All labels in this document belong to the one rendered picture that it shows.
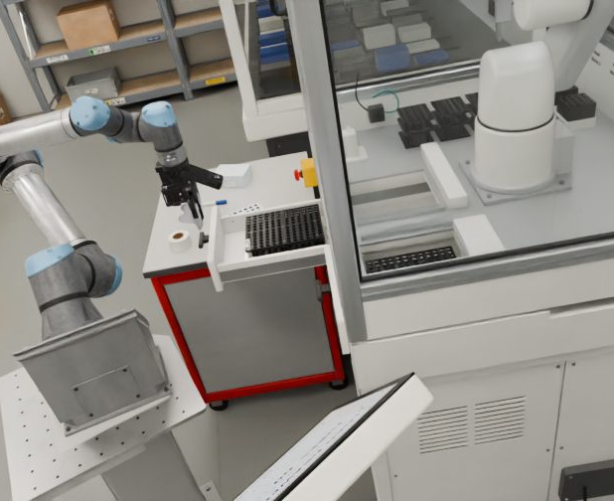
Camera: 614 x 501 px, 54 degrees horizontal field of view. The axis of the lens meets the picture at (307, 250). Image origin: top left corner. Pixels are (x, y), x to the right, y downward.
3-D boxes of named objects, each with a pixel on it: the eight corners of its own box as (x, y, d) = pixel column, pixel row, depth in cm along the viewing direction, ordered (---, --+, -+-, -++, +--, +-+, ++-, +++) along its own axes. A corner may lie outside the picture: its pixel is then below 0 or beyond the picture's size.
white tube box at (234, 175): (215, 188, 226) (211, 176, 223) (223, 176, 233) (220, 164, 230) (245, 187, 222) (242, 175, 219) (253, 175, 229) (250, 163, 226)
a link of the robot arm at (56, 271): (26, 312, 139) (8, 258, 141) (66, 308, 152) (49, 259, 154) (66, 292, 136) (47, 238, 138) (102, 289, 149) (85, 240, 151)
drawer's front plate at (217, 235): (217, 292, 166) (207, 261, 159) (221, 234, 189) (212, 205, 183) (223, 291, 166) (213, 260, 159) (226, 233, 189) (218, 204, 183)
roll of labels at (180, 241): (196, 245, 197) (192, 235, 195) (177, 254, 194) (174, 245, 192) (185, 237, 202) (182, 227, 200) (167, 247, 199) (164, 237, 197)
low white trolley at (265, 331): (205, 421, 235) (141, 271, 190) (212, 315, 285) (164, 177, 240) (351, 396, 233) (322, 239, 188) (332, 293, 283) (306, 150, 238)
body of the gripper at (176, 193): (170, 195, 168) (157, 157, 161) (201, 190, 167) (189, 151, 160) (167, 210, 162) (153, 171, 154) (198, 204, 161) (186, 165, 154)
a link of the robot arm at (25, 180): (70, 309, 150) (-39, 153, 162) (106, 306, 164) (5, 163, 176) (100, 278, 147) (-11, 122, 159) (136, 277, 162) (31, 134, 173)
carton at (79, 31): (69, 52, 486) (55, 16, 469) (75, 41, 511) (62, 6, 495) (117, 41, 486) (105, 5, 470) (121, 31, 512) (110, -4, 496)
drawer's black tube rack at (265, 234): (249, 268, 169) (244, 250, 165) (249, 234, 183) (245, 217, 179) (327, 254, 168) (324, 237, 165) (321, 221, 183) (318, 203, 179)
